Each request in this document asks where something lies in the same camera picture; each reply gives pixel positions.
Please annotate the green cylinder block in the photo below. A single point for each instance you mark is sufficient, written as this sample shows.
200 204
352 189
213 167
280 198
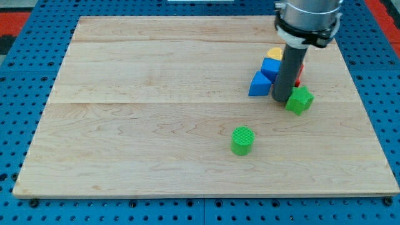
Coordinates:
242 140

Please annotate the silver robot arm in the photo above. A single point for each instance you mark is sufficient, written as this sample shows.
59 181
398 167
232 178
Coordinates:
304 23

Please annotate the green star block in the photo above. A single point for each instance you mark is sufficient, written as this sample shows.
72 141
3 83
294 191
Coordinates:
300 100

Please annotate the wooden board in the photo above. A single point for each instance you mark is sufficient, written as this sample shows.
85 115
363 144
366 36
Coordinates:
145 107

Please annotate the blue triangular block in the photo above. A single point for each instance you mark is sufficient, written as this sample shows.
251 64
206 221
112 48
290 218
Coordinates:
260 85

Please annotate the blue cube block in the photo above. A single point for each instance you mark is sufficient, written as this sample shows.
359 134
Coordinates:
270 68

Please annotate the yellow round block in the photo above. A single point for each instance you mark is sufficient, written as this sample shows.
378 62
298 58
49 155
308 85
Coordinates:
275 53

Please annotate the red block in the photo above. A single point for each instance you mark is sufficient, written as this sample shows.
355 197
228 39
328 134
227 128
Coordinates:
298 79

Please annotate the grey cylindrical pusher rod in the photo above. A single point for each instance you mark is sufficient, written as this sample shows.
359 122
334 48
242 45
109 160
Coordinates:
291 62

